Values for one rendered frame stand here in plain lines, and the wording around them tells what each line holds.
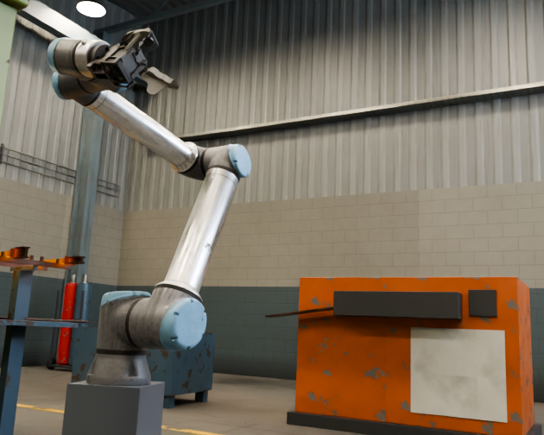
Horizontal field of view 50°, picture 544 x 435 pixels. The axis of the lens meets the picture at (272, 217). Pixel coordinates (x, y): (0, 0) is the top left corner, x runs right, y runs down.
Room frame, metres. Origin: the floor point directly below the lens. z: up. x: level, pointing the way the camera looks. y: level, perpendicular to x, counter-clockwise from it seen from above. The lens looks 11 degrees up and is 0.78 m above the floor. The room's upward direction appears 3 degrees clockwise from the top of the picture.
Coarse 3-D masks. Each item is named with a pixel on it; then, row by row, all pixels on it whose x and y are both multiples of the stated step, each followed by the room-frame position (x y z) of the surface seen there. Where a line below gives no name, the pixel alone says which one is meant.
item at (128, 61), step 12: (96, 48) 1.28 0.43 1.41; (108, 48) 1.31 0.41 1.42; (120, 48) 1.26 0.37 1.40; (132, 48) 1.25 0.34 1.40; (96, 60) 1.28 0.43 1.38; (108, 60) 1.24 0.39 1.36; (120, 60) 1.22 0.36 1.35; (132, 60) 1.26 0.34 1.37; (144, 60) 1.28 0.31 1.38; (96, 72) 1.29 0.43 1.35; (108, 72) 1.27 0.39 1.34; (120, 72) 1.24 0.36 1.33; (132, 72) 1.27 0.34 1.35; (120, 84) 1.29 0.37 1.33; (132, 84) 1.28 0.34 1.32
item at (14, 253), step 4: (16, 248) 2.29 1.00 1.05; (20, 248) 2.27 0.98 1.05; (24, 248) 2.26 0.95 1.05; (28, 248) 2.26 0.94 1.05; (0, 252) 2.39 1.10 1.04; (8, 252) 2.34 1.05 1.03; (12, 252) 2.30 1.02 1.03; (16, 252) 2.30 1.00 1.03; (20, 252) 2.28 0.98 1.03; (24, 252) 2.25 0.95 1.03; (8, 256) 2.35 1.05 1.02; (12, 256) 2.30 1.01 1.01; (16, 256) 2.30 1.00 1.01; (20, 256) 2.26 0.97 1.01; (24, 256) 2.25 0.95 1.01
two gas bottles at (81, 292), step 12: (72, 276) 9.56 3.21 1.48; (84, 276) 9.43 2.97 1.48; (72, 288) 9.49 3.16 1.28; (84, 288) 9.36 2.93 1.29; (72, 300) 9.50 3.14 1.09; (84, 300) 9.37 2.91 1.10; (72, 312) 9.51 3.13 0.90; (84, 312) 9.38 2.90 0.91; (84, 324) 9.40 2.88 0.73; (60, 336) 9.51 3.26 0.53; (72, 336) 9.39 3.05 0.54; (60, 348) 9.49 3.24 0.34; (72, 348) 9.37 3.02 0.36; (48, 360) 9.53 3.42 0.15; (60, 360) 9.49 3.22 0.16; (72, 360) 9.36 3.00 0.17
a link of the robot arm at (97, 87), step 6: (84, 84) 1.48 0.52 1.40; (90, 84) 1.47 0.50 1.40; (96, 84) 1.45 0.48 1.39; (102, 84) 1.45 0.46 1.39; (108, 84) 1.46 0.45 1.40; (126, 84) 1.49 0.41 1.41; (90, 90) 1.50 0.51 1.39; (96, 90) 1.50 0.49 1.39; (102, 90) 1.50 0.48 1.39; (108, 90) 1.50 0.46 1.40; (114, 90) 1.49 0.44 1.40; (120, 90) 1.50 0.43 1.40
